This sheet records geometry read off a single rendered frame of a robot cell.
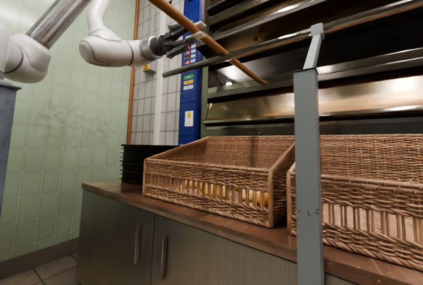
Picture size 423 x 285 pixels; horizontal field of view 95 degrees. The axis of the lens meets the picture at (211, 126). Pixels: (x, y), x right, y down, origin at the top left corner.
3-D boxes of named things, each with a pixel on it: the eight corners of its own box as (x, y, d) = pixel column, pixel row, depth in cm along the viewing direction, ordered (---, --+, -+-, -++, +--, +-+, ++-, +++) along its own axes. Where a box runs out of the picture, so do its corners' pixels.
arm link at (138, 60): (160, 63, 89) (136, 63, 79) (140, 70, 98) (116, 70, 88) (155, 38, 87) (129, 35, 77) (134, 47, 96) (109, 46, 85)
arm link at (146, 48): (157, 64, 87) (165, 61, 84) (139, 56, 80) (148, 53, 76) (158, 44, 88) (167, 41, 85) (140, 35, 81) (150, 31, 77)
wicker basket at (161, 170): (206, 180, 121) (208, 136, 124) (306, 195, 89) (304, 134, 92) (138, 195, 81) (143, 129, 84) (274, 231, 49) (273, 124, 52)
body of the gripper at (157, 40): (165, 41, 84) (180, 34, 79) (163, 60, 83) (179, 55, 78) (150, 33, 78) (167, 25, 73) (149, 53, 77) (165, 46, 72)
